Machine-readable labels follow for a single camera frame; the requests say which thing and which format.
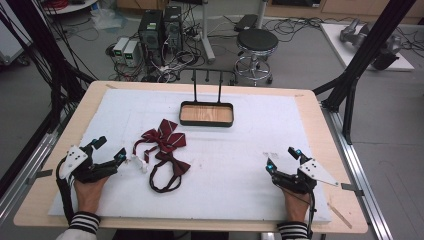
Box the white table leg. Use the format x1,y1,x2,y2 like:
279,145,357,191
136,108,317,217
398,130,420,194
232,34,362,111
199,0,217,65

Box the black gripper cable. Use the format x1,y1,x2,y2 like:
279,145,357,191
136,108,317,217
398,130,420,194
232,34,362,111
306,189,318,240
55,156,77,225

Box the black rack with wooden tray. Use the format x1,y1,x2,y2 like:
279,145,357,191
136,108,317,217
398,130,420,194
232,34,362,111
178,67,239,128

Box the white power supply box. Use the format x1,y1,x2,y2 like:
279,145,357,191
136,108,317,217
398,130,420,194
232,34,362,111
122,39,140,68
112,36,130,58

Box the white floor board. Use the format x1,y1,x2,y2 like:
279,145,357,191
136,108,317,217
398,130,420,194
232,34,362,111
319,22,416,72

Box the person's right hand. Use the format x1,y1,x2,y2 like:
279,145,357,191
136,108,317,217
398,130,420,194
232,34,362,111
280,185,311,223

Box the red striped bow tie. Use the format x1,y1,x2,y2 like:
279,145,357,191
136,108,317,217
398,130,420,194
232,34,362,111
131,118,187,174

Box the aluminium rail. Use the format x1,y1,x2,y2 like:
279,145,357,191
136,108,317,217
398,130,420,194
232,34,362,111
320,101,395,240
0,131,59,221

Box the dark red bow tie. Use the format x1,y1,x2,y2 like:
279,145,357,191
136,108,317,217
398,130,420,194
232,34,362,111
148,150,192,194

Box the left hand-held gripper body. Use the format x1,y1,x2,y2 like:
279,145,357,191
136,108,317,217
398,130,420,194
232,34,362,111
58,144,119,184

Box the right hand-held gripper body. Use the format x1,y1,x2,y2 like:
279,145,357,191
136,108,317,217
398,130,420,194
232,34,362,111
271,158,340,195

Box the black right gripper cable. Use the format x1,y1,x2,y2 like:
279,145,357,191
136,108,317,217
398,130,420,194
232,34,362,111
306,189,318,240

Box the tangle of floor cables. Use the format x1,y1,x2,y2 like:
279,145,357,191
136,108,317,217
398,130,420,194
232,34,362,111
105,29,208,84

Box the round white table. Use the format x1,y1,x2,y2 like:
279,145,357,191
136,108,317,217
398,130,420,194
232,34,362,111
42,0,100,16

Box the white foam mat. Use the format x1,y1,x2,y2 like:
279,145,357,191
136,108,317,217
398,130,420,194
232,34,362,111
47,87,333,224

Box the person's left hand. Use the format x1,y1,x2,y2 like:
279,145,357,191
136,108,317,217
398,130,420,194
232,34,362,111
73,175,110,215

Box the black flat box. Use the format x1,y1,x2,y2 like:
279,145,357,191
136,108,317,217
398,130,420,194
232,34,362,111
233,13,260,33

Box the black computer tower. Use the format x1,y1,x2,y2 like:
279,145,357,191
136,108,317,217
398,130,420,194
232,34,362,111
137,9,165,67
162,5,184,53

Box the thin wooden stick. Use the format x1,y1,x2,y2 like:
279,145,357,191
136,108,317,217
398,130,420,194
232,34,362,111
327,202,353,230

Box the black metal frame post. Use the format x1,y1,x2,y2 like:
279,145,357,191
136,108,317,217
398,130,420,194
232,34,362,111
312,0,418,146
5,0,98,133

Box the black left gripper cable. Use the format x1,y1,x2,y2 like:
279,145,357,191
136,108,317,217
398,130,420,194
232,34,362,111
55,156,77,225

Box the black round stool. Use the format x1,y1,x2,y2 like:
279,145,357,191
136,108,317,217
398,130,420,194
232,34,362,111
233,27,280,86

